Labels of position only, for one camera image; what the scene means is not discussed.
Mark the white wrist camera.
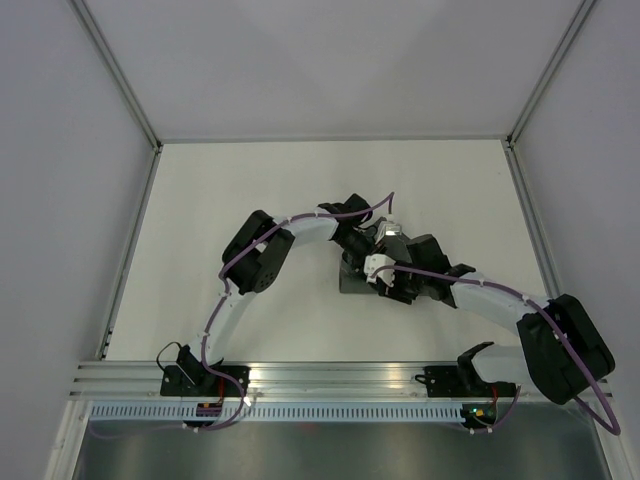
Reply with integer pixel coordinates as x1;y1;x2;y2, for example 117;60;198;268
363;254;396;287
377;215;403;241

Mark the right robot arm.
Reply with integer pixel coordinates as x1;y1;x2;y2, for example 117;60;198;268
364;235;615;405

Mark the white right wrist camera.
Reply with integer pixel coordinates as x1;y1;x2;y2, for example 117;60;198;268
363;254;396;287

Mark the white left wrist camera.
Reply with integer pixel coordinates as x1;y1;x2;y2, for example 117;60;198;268
377;215;403;241

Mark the aluminium frame post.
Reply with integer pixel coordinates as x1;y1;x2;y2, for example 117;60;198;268
68;0;162;152
504;0;599;149

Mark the grey cloth napkin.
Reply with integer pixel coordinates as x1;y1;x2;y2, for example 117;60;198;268
339;240;390;295

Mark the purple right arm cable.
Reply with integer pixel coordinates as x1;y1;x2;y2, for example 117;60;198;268
372;264;621;437

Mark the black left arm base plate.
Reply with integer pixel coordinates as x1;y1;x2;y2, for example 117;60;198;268
160;365;250;398

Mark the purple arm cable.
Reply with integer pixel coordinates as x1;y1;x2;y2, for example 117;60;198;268
372;264;621;437
199;191;396;436

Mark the aluminium left frame post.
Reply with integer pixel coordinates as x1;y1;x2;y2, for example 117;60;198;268
68;0;162;152

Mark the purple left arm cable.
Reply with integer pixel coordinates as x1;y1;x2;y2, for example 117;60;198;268
199;191;396;436

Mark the aluminium front rail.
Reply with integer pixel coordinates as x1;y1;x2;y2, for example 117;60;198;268
69;358;614;401

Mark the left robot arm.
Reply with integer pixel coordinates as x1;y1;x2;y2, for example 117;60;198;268
162;193;394;396

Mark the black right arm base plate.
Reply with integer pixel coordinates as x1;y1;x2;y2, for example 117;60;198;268
422;364;516;399

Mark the white slotted cable duct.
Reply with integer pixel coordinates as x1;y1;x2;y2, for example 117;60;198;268
90;402;463;423

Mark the aluminium right frame post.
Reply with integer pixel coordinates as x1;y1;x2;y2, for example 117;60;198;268
504;0;599;149

